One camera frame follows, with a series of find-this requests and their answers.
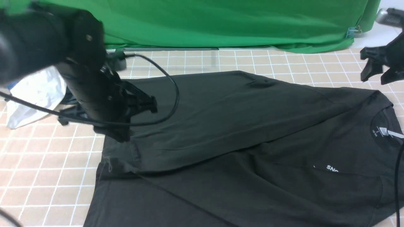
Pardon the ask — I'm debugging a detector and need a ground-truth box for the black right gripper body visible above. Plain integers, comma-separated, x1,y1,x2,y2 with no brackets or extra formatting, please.
383,31,404,68

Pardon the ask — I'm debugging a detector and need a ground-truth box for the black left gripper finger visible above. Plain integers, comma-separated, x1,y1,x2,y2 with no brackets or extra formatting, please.
122,81,158,118
58,104,94,125

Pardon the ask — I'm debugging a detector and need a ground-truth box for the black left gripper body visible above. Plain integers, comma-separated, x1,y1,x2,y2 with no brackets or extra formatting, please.
57,63,130,142

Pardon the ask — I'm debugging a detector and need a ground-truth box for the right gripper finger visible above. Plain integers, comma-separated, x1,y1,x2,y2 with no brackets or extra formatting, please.
360,46,387,82
380,65,404,85

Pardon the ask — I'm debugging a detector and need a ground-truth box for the dark gray long-sleeved shirt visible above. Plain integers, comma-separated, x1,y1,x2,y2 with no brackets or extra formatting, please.
84,71,403,227

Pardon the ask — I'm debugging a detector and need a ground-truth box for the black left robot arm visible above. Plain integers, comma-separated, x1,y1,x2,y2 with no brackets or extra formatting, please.
1,2,157,143

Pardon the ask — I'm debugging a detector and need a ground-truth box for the white crumpled shirt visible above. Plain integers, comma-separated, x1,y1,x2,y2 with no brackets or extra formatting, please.
6,66,67,129

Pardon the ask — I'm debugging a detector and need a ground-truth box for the dark teal crumpled garment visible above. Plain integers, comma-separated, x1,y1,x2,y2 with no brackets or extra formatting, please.
60,87,78,105

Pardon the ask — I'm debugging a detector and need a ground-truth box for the blue binder clip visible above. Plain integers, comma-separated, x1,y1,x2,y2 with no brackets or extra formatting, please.
345,26,363,38

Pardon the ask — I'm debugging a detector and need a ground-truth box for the green backdrop cloth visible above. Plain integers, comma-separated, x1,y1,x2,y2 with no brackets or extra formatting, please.
0,0,381,54

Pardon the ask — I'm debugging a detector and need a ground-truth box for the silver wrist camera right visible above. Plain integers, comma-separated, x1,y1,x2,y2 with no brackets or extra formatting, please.
375,8,404,28

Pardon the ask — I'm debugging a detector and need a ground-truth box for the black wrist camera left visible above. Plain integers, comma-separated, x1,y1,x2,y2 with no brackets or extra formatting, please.
106,51,127,72

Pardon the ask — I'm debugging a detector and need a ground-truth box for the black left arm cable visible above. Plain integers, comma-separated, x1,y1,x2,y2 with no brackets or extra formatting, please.
0,54,180,227

